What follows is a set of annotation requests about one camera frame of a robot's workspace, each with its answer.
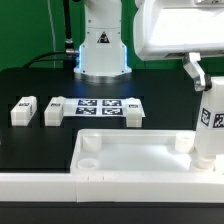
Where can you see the black cable vertical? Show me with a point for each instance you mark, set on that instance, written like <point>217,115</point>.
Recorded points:
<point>69,45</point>

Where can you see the white marker sheet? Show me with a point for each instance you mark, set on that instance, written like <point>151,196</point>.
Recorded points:
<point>100,107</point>

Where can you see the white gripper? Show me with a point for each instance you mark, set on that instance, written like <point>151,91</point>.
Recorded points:
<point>166,29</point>

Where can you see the white front fence bar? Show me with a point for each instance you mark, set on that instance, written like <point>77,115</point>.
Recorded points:
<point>146,187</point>

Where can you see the black cable horizontal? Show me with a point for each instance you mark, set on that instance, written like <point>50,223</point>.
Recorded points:
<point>54,56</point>

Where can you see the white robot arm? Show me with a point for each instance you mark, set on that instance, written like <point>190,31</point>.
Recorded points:
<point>103,55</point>

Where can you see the white desk top tray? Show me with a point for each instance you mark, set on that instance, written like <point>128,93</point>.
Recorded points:
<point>133,150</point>

